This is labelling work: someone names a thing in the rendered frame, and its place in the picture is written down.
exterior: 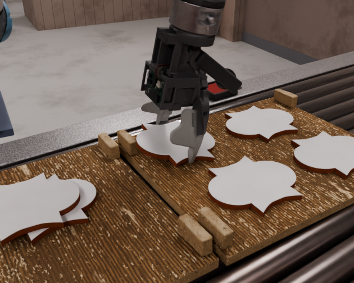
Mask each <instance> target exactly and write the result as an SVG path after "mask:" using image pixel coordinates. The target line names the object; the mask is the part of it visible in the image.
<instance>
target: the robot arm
mask: <svg viewBox="0 0 354 283"><path fill-rule="evenodd" d="M225 2H226V0H173V3H172V6H171V12H170V17H169V23H170V26H169V28H163V27H157V32H156V38H155V44H154V47H153V53H152V59H151V61H146V62H145V67H144V73H143V79H142V85H141V89H140V90H141V91H145V94H146V95H147V96H148V97H149V99H150V100H151V101H150V102H147V103H145V104H143V105H142V107H141V110H142V111H144V112H149V113H155V114H157V118H156V125H163V124H165V123H167V122H168V118H169V116H170V115H171V114H172V112H173V111H179V110H181V107H189V106H193V107H192V109H190V108H185V109H184V110H183V111H182V113H181V122H180V125H179V126H178V127H177V128H175V129H174V130H173V131H171V133H170V141H171V143H172V144H175V145H181V146H184V147H189V149H188V163H193V161H194V159H195V157H196V155H197V153H198V151H199V148H200V146H201V144H202V140H203V137H204V134H205V133H206V129H207V124H208V119H209V114H210V104H209V99H208V81H207V77H208V76H207V75H206V74H208V75H209V76H210V77H212V78H213V79H214V80H215V83H216V85H217V86H218V87H219V88H220V89H224V90H229V91H230V92H232V93H233V94H234V93H236V92H237V91H238V89H239V88H240V87H241V85H242V82H241V81H240V80H239V79H237V78H236V75H235V73H234V71H233V70H231V69H228V68H224V67H223V66H222V65H221V64H219V63H218V62H217V61H215V60H214V59H213V58H212V57H211V56H209V55H208V54H207V53H206V52H204V51H203V50H201V47H210V46H213V44H214V40H215V34H216V33H217V32H218V30H219V26H220V21H221V18H222V15H223V10H224V6H225ZM11 31H12V17H10V10H9V8H8V6H7V5H6V3H5V2H4V0H0V43H1V42H4V41H5V40H6V39H8V37H9V36H10V34H11ZM147 70H149V72H148V74H147V83H146V84H145V79H146V73H147Z"/></svg>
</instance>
